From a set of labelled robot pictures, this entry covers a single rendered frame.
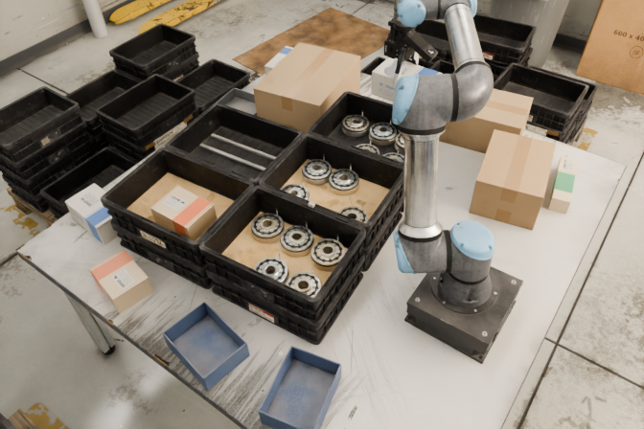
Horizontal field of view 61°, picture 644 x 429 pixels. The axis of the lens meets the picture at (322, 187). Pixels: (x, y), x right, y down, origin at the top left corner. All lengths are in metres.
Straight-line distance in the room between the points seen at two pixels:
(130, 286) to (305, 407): 0.64
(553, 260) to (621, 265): 1.09
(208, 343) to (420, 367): 0.61
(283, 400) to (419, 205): 0.64
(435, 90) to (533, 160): 0.80
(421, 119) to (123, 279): 1.03
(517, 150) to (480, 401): 0.89
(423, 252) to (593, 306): 1.46
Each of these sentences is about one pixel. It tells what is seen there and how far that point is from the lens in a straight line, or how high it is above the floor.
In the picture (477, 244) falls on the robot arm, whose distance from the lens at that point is 1.48.
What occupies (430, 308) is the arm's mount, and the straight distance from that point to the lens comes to 1.62.
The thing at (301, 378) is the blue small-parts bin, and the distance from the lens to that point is 1.61.
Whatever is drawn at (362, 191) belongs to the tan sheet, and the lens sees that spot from 1.87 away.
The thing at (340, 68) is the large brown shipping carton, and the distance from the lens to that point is 2.35.
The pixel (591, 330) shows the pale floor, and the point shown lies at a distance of 2.73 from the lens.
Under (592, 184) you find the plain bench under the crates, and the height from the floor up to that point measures 0.70.
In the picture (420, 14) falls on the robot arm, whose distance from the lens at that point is 1.63.
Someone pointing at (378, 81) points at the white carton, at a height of 1.10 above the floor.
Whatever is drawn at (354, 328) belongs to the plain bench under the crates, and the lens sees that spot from 1.68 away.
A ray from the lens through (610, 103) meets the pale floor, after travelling 4.07.
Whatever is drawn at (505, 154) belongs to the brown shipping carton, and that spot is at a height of 0.86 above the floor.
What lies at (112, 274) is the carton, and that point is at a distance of 1.85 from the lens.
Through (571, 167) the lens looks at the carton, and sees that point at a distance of 2.22.
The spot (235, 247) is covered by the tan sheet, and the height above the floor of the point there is 0.83.
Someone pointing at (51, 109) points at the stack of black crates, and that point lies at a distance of 3.21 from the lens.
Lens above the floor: 2.13
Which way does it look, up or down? 44 degrees down
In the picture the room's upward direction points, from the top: 2 degrees counter-clockwise
